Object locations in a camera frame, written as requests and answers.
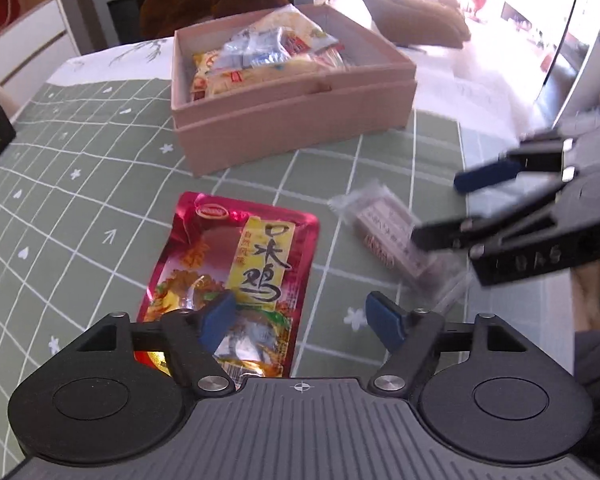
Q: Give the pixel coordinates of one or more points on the white cabinet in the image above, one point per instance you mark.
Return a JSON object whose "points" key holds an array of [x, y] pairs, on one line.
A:
{"points": [[35, 35]]}

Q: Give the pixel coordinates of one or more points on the red yellow small packet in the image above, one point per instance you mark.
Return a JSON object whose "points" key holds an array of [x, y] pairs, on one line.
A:
{"points": [[310, 40]]}

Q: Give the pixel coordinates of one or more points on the brown bar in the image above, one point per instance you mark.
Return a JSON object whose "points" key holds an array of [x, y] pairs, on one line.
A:
{"points": [[385, 230]]}

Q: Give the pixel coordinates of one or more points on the snack packets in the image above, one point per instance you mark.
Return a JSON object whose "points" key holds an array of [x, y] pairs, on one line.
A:
{"points": [[290, 67]]}

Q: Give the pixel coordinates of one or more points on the tan plush toy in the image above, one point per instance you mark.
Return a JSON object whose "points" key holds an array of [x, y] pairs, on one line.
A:
{"points": [[420, 20]]}

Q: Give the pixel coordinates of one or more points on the red foil snack pouch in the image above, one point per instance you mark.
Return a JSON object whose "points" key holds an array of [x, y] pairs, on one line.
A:
{"points": [[250, 260]]}

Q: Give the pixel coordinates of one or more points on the pink cardboard box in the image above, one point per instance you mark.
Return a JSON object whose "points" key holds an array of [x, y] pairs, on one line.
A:
{"points": [[290, 120]]}

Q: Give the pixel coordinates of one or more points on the orange yellow snack packet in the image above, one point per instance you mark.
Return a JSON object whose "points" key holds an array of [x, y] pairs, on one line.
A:
{"points": [[202, 67]]}

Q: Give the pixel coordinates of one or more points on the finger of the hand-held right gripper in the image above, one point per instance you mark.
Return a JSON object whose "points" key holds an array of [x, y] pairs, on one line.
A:
{"points": [[445, 235], [480, 177]]}

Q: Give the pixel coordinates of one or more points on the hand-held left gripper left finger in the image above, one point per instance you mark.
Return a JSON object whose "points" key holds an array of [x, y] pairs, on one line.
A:
{"points": [[220, 322]]}

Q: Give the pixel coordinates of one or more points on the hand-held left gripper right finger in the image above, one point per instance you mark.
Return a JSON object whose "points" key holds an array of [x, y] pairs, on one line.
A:
{"points": [[382, 320]]}

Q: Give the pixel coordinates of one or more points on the blue white small packet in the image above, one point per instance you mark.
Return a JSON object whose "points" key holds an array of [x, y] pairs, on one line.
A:
{"points": [[252, 47]]}

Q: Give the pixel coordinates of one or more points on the green checked tablecloth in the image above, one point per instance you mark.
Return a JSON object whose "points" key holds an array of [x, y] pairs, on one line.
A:
{"points": [[80, 210]]}

